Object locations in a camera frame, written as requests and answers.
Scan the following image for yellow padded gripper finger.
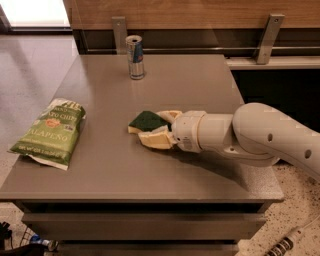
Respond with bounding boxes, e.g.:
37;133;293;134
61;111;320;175
157;110;182;124
138;126;177;150

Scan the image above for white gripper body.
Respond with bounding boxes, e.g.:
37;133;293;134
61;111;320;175
171;111;206;153

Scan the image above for green and yellow sponge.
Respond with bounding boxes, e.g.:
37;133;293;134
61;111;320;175
128;111;171;134

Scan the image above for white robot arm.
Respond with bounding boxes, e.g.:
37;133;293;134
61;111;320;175
138;103;320;180

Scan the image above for grey drawer cabinet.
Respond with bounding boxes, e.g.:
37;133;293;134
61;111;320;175
0;55;283;256

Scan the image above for silver blue drink can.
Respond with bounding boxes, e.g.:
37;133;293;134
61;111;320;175
126;35;144;80

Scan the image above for green jalapeno chips bag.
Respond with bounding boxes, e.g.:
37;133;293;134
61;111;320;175
10;98;86;170

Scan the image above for plastic bottle on floor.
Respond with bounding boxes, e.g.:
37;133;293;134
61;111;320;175
29;234;58;251

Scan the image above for white power strip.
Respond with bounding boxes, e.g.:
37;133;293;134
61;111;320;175
264;215;320;256

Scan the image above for black object bottom left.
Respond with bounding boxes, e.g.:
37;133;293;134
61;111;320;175
0;221;51;256

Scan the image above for left metal bracket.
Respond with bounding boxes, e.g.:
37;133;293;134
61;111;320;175
111;16;127;55

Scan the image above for metal bracket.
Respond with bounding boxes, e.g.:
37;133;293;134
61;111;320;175
256;14;285;65
111;16;127;55

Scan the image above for wooden wall panel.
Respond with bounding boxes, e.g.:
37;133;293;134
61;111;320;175
63;0;320;30

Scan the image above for right metal bracket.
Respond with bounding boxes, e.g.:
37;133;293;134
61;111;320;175
256;14;285;65

